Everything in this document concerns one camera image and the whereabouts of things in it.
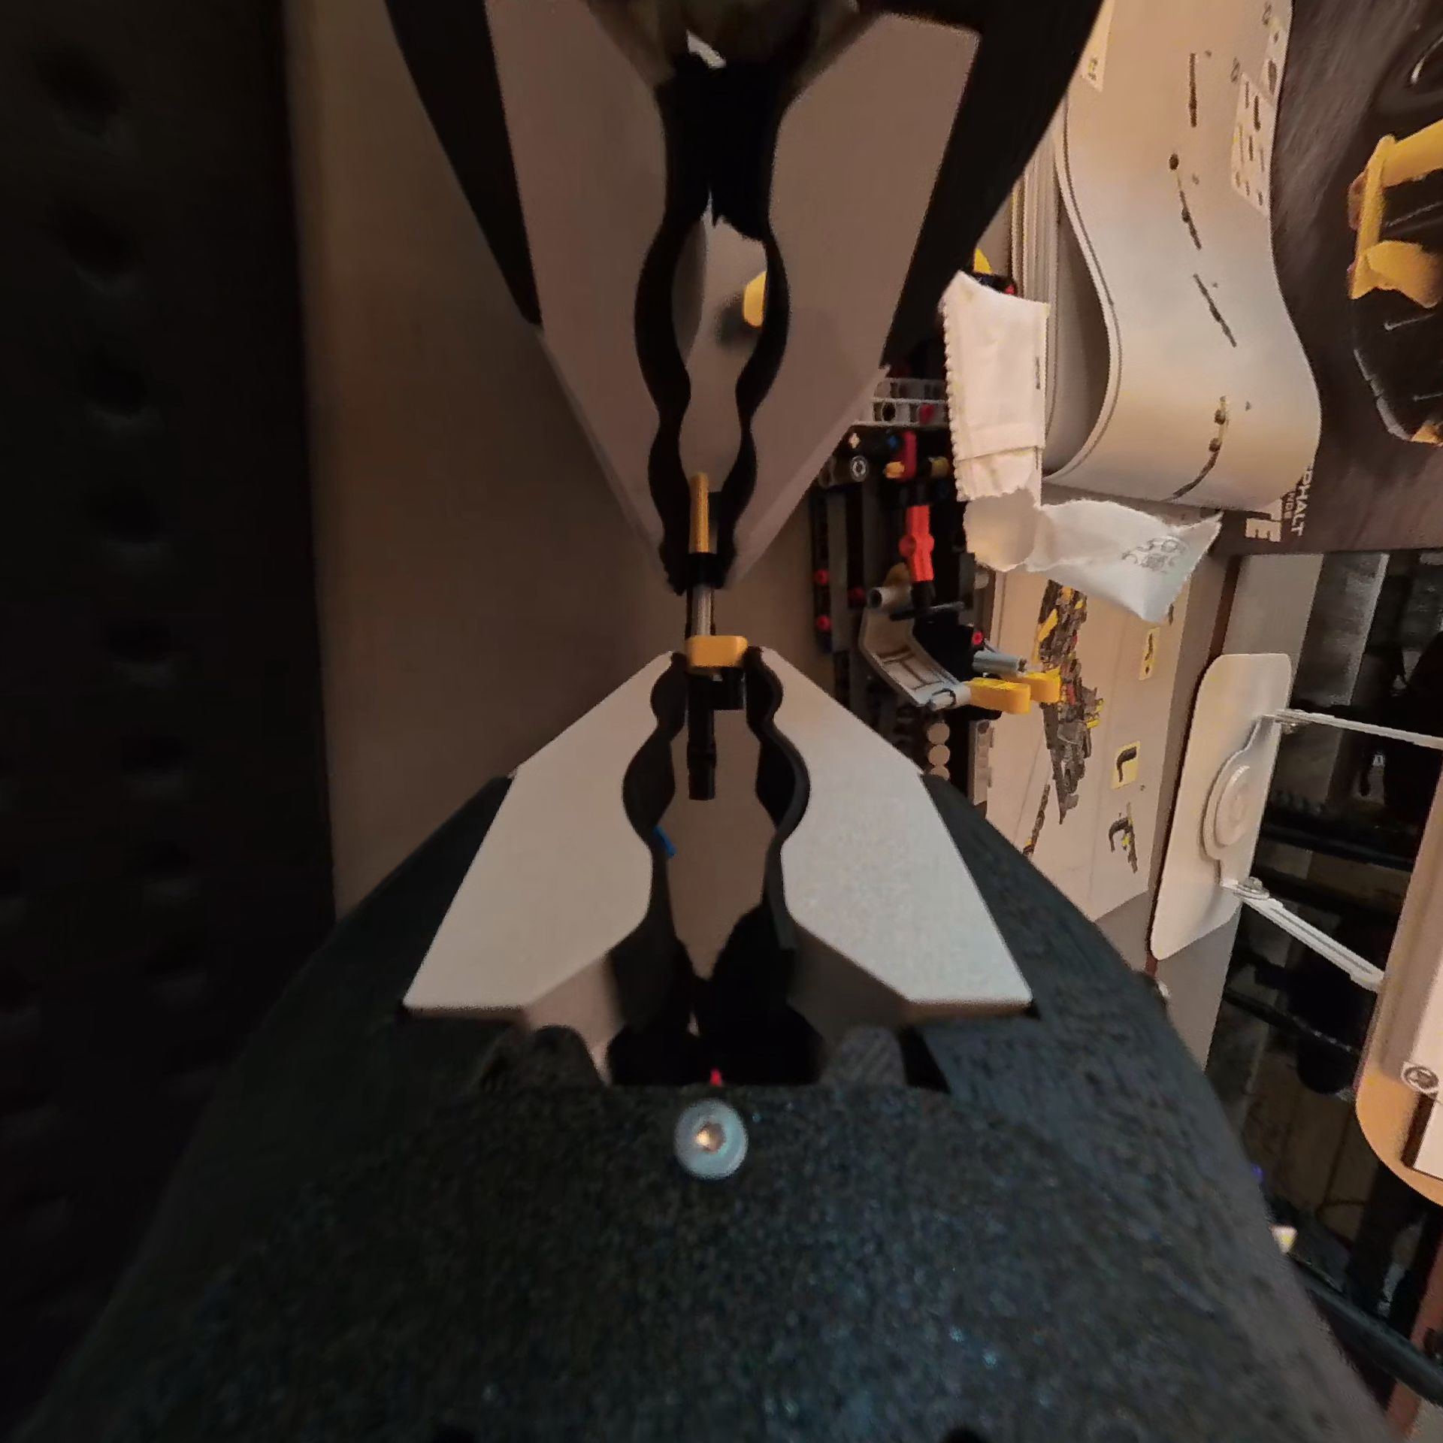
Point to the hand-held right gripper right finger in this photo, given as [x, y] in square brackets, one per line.
[890, 890]

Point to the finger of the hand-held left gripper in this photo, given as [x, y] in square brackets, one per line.
[856, 226]
[573, 226]

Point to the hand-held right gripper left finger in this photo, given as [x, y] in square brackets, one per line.
[529, 890]

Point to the yellow lego connector grey axle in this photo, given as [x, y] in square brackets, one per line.
[715, 653]

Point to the lego instruction booklet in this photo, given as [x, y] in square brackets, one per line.
[1184, 282]

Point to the lego car chassis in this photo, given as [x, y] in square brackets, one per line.
[902, 632]

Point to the Corvette set box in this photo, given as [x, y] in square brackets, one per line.
[1353, 338]

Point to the white torn paper bag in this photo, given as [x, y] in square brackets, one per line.
[993, 384]

